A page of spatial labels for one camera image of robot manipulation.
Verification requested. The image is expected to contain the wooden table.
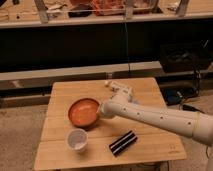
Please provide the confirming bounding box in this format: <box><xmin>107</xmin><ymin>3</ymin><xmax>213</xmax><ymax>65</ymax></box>
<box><xmin>34</xmin><ymin>80</ymin><xmax>186</xmax><ymax>171</ymax></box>

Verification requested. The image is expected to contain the white plastic cup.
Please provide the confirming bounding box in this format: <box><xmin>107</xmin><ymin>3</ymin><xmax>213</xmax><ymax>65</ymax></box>
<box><xmin>66</xmin><ymin>128</ymin><xmax>88</xmax><ymax>153</ymax></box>

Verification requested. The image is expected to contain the black white striped box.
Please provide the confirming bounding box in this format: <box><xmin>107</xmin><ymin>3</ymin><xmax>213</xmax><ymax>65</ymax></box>
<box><xmin>109</xmin><ymin>131</ymin><xmax>138</xmax><ymax>156</ymax></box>

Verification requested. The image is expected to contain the orange ceramic bowl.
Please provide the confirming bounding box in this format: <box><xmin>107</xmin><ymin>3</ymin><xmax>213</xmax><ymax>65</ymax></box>
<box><xmin>68</xmin><ymin>98</ymin><xmax>99</xmax><ymax>128</ymax></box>

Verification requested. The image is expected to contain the black power adapter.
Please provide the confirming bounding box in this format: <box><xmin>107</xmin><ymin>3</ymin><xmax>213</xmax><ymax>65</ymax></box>
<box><xmin>182</xmin><ymin>104</ymin><xmax>200</xmax><ymax>112</ymax></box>

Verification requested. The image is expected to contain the hanging black cable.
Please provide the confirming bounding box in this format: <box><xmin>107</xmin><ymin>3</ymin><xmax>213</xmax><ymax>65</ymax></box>
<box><xmin>123</xmin><ymin>13</ymin><xmax>132</xmax><ymax>79</ymax></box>

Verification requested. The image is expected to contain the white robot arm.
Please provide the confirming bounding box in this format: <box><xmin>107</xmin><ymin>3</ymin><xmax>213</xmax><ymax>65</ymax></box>
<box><xmin>98</xmin><ymin>88</ymin><xmax>213</xmax><ymax>146</ymax></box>

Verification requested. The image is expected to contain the black box on floor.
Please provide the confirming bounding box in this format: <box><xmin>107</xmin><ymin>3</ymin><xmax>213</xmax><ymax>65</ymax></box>
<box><xmin>160</xmin><ymin>43</ymin><xmax>213</xmax><ymax>73</ymax></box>

